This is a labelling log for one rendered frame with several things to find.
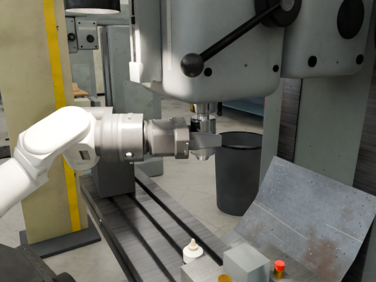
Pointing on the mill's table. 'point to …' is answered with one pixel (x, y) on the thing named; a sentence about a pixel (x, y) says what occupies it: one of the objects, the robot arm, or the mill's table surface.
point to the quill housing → (266, 67)
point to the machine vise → (302, 275)
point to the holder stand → (113, 178)
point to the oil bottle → (192, 252)
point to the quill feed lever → (285, 20)
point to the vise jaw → (201, 271)
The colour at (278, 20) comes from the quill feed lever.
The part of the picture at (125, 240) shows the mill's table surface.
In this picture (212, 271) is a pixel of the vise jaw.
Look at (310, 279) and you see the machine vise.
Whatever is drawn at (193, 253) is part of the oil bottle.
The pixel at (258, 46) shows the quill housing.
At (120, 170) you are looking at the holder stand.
